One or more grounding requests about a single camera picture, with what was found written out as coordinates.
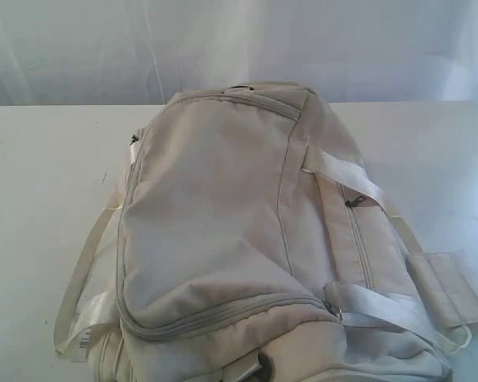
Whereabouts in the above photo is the beige fabric duffel bag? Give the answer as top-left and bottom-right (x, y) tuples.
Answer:
(53, 82), (478, 381)

